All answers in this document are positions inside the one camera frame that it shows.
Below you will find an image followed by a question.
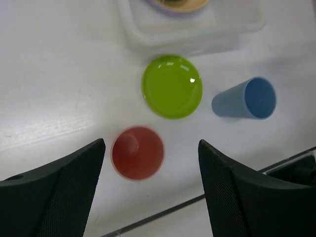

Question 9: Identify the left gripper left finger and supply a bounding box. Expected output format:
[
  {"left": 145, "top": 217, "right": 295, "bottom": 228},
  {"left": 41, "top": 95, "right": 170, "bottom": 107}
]
[{"left": 0, "top": 139, "right": 106, "bottom": 237}]

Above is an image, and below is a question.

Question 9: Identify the green plastic plate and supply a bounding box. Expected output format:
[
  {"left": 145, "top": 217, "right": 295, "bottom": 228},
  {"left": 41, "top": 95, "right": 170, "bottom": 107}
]
[{"left": 141, "top": 54, "right": 203, "bottom": 119}]

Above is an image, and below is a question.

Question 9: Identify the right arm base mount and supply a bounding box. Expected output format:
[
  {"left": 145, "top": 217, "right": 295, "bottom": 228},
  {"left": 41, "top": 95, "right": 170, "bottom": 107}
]
[{"left": 259, "top": 147, "right": 316, "bottom": 187}]

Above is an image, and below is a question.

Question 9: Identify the orange plastic plate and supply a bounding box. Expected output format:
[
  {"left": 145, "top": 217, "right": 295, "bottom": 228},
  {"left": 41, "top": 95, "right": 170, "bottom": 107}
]
[{"left": 152, "top": 0, "right": 209, "bottom": 13}]

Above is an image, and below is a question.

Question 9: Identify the blue plastic cup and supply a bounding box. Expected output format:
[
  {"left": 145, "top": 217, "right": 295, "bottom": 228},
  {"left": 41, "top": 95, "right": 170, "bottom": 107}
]
[{"left": 211, "top": 77, "right": 277, "bottom": 119}]

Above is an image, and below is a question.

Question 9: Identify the red plastic cup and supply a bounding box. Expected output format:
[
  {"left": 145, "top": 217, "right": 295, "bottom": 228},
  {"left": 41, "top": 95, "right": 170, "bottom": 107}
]
[{"left": 111, "top": 125, "right": 165, "bottom": 182}]

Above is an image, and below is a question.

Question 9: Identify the clear plastic bin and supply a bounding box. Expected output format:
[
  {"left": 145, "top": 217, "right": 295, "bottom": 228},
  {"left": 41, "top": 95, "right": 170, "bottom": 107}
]
[{"left": 117, "top": 0, "right": 265, "bottom": 56}]

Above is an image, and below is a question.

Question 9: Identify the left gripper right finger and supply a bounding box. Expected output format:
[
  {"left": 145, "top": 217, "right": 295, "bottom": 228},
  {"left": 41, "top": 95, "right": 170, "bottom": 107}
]
[{"left": 198, "top": 140, "right": 316, "bottom": 237}]

